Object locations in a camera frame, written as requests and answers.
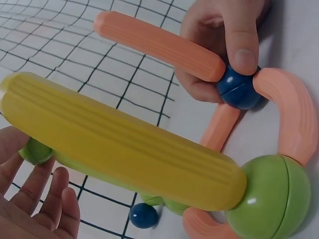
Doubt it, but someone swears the white grid-patterned mat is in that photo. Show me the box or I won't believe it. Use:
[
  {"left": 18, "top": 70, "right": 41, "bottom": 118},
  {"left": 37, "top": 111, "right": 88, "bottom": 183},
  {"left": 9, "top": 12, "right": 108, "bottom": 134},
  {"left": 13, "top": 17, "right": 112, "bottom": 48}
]
[{"left": 0, "top": 0, "right": 188, "bottom": 239}]

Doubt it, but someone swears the dark blue ball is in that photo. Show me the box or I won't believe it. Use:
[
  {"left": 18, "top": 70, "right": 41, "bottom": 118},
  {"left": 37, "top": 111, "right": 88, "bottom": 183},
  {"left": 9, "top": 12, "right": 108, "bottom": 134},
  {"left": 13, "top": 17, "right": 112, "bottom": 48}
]
[
  {"left": 216, "top": 65, "right": 262, "bottom": 110},
  {"left": 129, "top": 203, "right": 159, "bottom": 230}
]

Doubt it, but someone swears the long straight orange stick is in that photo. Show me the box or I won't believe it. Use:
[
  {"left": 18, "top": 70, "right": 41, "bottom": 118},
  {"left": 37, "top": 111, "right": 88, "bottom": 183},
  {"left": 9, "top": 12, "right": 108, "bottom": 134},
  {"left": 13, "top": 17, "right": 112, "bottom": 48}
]
[{"left": 93, "top": 11, "right": 227, "bottom": 83}]

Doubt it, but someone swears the yellow ribbed stick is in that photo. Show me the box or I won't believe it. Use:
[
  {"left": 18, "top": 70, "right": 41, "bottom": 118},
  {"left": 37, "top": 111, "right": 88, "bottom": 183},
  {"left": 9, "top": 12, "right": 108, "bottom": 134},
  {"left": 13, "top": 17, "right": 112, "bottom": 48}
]
[{"left": 0, "top": 72, "right": 248, "bottom": 210}]

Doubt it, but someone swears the light green stick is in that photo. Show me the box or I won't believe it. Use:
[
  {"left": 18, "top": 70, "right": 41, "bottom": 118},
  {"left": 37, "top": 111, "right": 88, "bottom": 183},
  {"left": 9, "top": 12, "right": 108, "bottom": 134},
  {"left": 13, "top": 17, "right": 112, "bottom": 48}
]
[{"left": 53, "top": 150, "right": 190, "bottom": 216}]

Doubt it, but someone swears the person's left hand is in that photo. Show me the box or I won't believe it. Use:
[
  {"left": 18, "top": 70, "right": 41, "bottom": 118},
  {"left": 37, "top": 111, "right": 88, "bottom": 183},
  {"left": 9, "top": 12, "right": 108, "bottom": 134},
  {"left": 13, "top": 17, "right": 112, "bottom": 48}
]
[{"left": 0, "top": 126, "right": 81, "bottom": 239}]

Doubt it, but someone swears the short straight orange stick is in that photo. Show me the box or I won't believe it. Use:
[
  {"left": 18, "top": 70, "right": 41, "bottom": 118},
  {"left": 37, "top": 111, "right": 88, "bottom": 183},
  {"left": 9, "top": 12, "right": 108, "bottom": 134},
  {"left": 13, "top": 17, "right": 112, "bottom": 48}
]
[{"left": 199, "top": 103, "right": 241, "bottom": 152}]

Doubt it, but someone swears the small green ball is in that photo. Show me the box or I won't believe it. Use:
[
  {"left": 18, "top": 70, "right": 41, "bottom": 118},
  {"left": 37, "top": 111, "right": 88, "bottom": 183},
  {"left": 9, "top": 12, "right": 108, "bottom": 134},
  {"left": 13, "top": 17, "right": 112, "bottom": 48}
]
[{"left": 18, "top": 136, "right": 57, "bottom": 165}]

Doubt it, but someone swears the person's right hand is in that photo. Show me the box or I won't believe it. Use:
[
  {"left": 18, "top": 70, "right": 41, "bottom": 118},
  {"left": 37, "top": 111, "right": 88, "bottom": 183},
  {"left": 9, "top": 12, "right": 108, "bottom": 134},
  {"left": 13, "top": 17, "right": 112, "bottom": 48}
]
[{"left": 173, "top": 0, "right": 272, "bottom": 105}]

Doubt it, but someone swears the curved orange stick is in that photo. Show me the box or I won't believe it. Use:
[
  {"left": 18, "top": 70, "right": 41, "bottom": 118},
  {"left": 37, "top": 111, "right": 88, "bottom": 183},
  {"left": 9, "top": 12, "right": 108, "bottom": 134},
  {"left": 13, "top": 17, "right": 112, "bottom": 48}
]
[
  {"left": 182, "top": 206, "right": 242, "bottom": 239},
  {"left": 252, "top": 67, "right": 319, "bottom": 167}
]

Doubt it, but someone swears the large green ball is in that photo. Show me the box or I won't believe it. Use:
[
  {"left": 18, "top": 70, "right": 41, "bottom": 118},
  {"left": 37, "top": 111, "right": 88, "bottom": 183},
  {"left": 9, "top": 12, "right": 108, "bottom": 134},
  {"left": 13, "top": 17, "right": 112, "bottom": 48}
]
[{"left": 225, "top": 154, "right": 312, "bottom": 239}]

